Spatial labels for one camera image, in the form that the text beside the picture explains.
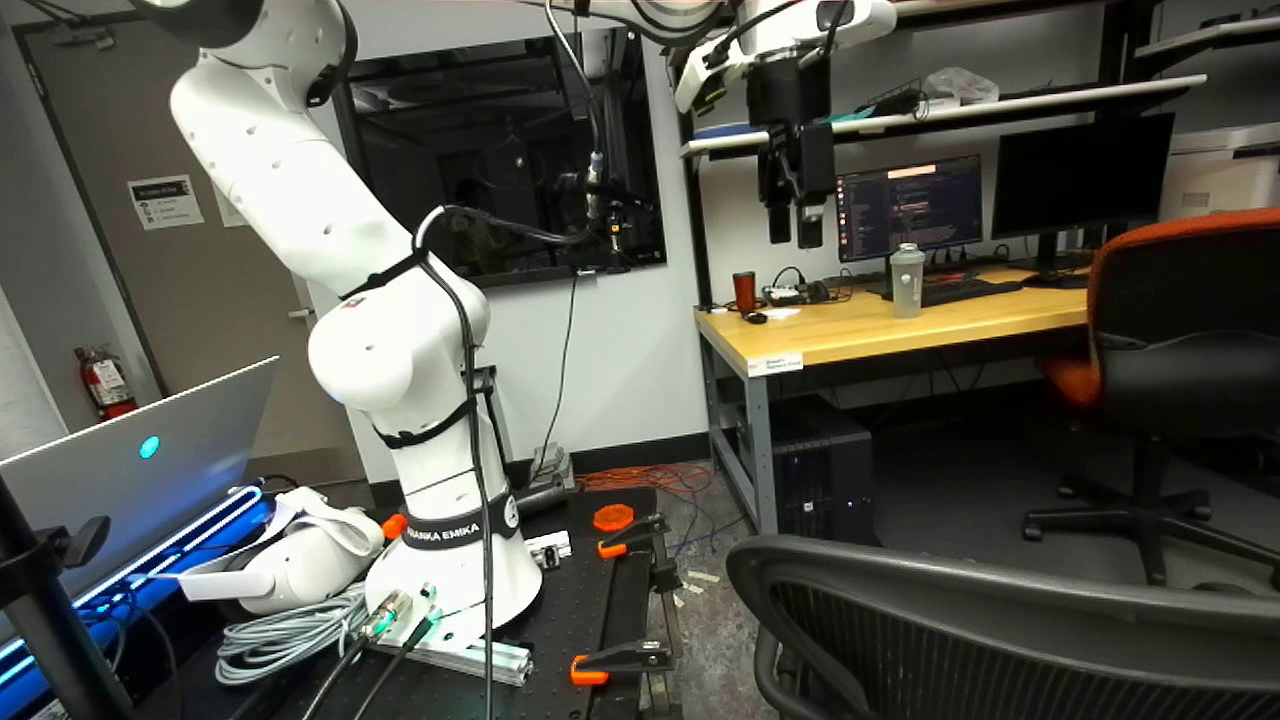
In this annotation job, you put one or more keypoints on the grey metal shelf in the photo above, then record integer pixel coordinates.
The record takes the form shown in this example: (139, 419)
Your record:
(935, 104)

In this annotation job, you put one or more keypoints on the wooden top desk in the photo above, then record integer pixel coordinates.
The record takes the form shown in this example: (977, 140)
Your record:
(865, 325)

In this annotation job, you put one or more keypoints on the dark computer monitor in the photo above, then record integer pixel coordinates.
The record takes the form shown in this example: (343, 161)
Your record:
(1080, 172)

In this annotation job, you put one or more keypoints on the white plastic device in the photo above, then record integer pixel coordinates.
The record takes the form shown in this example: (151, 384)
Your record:
(301, 547)

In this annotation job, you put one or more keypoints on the black tripod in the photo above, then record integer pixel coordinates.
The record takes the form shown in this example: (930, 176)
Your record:
(45, 601)

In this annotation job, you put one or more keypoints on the blue case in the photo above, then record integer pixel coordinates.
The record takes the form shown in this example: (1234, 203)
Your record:
(124, 584)

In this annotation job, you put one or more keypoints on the lit computer monitor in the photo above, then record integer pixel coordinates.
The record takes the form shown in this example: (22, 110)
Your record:
(910, 205)

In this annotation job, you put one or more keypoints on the orange black office chair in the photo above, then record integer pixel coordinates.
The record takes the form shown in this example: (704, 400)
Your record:
(1184, 332)

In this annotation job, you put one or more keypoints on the black mesh office chair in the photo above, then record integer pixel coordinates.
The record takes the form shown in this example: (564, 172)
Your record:
(1013, 640)

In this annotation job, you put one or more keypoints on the black computer tower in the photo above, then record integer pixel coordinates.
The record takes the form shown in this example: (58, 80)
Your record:
(825, 475)

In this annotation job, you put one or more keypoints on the silver laptop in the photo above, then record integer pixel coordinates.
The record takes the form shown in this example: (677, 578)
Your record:
(143, 462)

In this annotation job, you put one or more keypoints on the printed white door sign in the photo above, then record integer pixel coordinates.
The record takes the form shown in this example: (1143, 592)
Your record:
(164, 203)

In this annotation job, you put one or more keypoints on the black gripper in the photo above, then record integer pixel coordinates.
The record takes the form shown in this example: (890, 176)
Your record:
(795, 113)

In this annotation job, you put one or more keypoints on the plain white paper sheet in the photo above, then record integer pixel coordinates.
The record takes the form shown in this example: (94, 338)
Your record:
(231, 205)

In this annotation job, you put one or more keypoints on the black wall television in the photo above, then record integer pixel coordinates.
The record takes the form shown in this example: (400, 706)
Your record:
(504, 153)

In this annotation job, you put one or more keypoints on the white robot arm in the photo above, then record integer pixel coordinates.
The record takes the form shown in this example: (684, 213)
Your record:
(385, 346)

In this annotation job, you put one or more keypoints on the orange black clamp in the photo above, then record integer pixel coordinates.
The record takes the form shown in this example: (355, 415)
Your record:
(621, 520)
(619, 662)

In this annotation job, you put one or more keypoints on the red fire extinguisher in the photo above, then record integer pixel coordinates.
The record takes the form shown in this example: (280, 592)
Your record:
(106, 383)

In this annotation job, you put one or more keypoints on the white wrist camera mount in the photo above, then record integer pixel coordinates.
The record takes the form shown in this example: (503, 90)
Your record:
(704, 75)

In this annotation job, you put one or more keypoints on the grey door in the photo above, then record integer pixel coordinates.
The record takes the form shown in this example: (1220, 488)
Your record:
(174, 265)

